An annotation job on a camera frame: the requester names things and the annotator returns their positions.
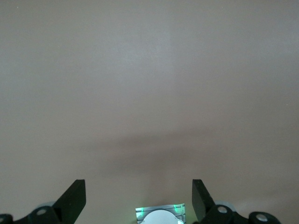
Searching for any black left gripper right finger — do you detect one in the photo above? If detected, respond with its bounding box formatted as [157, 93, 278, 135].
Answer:
[192, 179, 237, 224]

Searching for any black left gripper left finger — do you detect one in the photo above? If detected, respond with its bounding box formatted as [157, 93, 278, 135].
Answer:
[27, 179, 86, 224]

